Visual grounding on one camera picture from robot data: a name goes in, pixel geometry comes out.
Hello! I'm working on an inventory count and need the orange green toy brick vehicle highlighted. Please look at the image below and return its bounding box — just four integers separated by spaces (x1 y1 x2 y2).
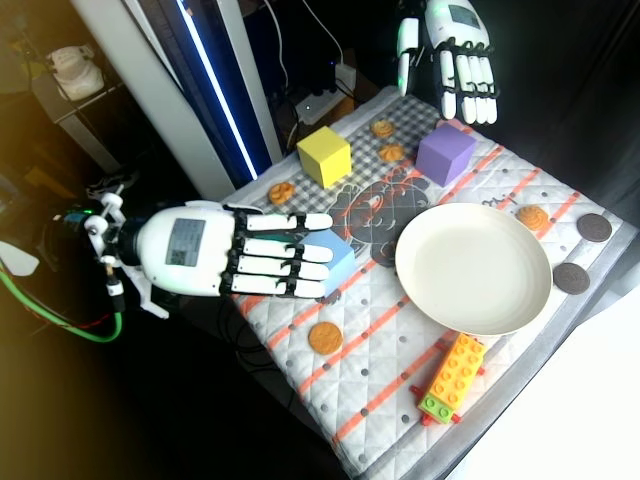
409 332 489 426

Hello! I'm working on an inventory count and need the grey quilt with bear print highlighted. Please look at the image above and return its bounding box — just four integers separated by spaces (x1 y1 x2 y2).
219 87 626 476

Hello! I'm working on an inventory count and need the cream round plate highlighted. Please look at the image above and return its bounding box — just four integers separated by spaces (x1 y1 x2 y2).
394 202 554 337

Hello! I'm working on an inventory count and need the round tan biscuit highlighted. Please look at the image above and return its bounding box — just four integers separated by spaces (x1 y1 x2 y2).
308 321 345 356

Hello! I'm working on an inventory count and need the black curtain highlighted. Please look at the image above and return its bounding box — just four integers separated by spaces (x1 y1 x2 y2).
492 0 640 221

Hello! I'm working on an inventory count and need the pretzel-shaped cookie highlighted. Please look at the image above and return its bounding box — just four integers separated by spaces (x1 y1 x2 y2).
268 182 297 205

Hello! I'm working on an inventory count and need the grey shelf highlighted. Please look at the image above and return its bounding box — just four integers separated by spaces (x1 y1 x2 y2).
29 74 126 174

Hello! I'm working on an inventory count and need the green cable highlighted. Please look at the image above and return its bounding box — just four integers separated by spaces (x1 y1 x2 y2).
0 262 124 344

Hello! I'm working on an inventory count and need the dark chocolate sandwich cookie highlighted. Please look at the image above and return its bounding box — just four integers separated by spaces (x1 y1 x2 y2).
552 262 591 295
576 213 613 243

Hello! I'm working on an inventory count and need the purple foam cube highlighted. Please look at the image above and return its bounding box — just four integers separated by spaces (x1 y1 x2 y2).
415 123 478 188

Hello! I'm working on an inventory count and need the white power strip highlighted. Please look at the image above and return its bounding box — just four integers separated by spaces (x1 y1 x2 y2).
293 92 344 125

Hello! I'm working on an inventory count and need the white plug adapter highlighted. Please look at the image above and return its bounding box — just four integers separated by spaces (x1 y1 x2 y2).
333 62 357 92

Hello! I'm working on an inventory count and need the yellow foam cube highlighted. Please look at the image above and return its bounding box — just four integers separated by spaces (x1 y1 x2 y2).
296 125 353 190

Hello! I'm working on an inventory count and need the blue foam cube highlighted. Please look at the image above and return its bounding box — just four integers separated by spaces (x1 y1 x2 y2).
298 229 357 301

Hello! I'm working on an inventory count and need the white post with blue light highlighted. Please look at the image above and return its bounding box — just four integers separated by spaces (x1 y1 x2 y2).
69 0 284 201

